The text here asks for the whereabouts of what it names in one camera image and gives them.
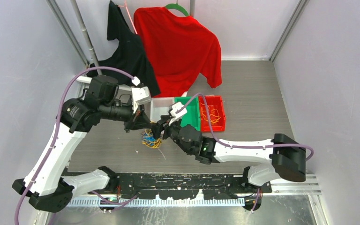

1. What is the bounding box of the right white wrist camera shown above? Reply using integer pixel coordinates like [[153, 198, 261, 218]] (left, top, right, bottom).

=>
[[168, 102, 187, 126]]

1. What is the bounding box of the white plastic bin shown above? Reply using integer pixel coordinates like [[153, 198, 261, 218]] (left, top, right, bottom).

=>
[[150, 97, 174, 122]]

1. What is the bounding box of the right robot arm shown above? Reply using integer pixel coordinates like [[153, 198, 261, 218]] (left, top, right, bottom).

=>
[[151, 115, 307, 193]]

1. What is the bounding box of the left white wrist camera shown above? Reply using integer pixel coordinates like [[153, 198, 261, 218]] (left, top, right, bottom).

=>
[[131, 87, 151, 114]]

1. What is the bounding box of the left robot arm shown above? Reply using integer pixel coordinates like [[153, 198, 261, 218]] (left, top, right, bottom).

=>
[[12, 75, 151, 213]]

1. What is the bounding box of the green clothes hanger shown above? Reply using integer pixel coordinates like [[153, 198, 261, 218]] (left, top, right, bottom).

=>
[[165, 3, 190, 16]]

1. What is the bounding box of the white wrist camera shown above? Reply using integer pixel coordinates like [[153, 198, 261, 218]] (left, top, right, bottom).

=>
[[168, 102, 187, 126], [131, 87, 151, 114]]

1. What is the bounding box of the yellow cable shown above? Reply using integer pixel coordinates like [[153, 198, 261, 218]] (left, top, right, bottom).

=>
[[141, 128, 163, 150], [200, 105, 222, 126]]

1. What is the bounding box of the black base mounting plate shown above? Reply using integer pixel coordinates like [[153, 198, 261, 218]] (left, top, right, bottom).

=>
[[88, 172, 273, 201]]

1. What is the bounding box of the red t-shirt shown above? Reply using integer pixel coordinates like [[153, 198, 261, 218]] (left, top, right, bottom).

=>
[[134, 7, 222, 98]]

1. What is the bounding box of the black t-shirt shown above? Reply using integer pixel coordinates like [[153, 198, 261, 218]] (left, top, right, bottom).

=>
[[98, 1, 161, 97]]

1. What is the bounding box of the green plastic bin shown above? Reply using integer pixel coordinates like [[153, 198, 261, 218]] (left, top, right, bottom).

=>
[[181, 97, 201, 131]]

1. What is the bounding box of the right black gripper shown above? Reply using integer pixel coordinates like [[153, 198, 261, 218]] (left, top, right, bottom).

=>
[[151, 114, 193, 155]]

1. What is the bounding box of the pink clothes hanger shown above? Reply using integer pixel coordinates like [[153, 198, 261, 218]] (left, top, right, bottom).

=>
[[118, 0, 138, 35]]

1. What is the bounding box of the red plastic bin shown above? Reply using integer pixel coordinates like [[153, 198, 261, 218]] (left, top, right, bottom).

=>
[[198, 95, 226, 133]]

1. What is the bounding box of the aluminium frame rail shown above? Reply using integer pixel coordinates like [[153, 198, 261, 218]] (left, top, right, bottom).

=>
[[260, 174, 321, 195]]

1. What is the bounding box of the white clothes rack stand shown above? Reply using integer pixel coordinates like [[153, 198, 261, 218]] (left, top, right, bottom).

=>
[[70, 0, 99, 87]]

